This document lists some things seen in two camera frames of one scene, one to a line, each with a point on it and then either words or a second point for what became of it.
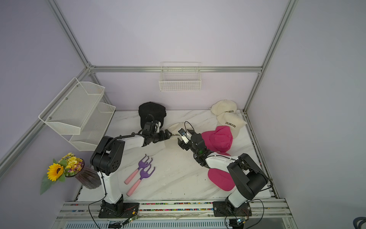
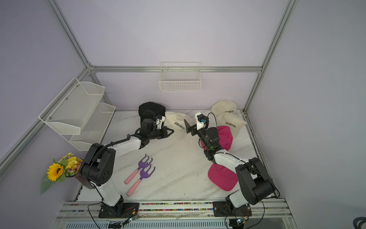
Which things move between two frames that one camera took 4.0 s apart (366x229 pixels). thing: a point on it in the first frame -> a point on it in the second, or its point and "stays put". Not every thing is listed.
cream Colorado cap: x=172 y=142 -> x=176 y=121
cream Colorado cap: x=223 y=106 stays put
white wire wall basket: x=180 y=76 stays put
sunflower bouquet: x=69 y=165 stays put
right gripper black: x=188 y=148 -> x=189 y=129
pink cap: x=219 y=140 stays put
